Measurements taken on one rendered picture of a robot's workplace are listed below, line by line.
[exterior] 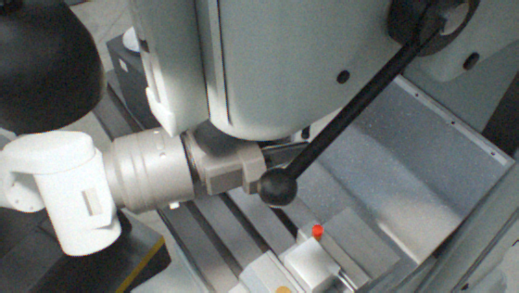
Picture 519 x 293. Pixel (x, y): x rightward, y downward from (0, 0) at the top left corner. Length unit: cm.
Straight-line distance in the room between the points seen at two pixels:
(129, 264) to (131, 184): 95
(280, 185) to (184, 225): 53
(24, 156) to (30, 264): 80
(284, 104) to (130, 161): 20
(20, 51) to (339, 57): 20
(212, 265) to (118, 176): 37
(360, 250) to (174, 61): 49
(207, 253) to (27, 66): 60
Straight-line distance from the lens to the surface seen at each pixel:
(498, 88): 77
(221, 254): 83
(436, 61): 44
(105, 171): 48
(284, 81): 31
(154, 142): 47
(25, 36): 25
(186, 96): 37
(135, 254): 142
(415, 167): 88
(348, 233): 75
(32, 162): 49
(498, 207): 93
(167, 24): 32
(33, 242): 131
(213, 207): 85
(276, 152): 49
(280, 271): 67
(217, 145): 49
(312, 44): 30
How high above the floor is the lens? 164
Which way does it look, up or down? 51 degrees down
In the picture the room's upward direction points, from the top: straight up
